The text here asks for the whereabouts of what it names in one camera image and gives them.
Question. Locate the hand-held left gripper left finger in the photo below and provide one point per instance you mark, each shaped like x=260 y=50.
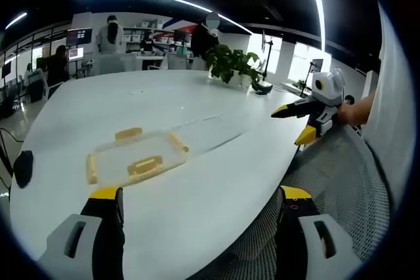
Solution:
x=70 y=234

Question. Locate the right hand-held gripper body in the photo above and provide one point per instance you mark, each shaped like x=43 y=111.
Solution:
x=326 y=91

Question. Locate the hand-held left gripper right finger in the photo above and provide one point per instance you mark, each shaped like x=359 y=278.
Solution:
x=320 y=237

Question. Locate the clear lid with yellow clips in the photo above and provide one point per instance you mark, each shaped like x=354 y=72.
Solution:
x=141 y=158

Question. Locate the person's right hand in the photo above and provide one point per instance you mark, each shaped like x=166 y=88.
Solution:
x=344 y=113

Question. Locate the black tripod with device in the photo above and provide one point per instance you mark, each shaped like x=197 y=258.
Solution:
x=313 y=73

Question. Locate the small green plant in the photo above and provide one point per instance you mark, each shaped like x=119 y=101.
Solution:
x=301 y=85

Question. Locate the black headset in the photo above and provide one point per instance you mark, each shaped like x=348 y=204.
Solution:
x=261 y=89

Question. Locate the grey mesh office chair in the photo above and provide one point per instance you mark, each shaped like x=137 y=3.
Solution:
x=341 y=175

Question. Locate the person's white shirt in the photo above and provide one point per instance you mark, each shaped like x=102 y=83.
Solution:
x=388 y=103

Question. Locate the green potted plant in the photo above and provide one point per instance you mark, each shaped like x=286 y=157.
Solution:
x=231 y=63

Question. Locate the black object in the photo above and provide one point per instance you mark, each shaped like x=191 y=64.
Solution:
x=23 y=168

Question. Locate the wide ceiling light strip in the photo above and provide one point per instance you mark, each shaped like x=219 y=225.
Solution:
x=317 y=1

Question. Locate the white office chair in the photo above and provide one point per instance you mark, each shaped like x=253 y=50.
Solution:
x=177 y=62
x=115 y=64

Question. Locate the shelf with white boxes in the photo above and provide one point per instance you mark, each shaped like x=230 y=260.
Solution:
x=138 y=35

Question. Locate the small monitor on stand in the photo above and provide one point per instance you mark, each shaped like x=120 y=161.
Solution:
x=75 y=53

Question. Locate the short ceiling light strip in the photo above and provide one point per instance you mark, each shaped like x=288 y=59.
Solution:
x=15 y=20

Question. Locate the large wall monitor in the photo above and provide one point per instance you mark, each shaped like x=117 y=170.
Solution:
x=79 y=35

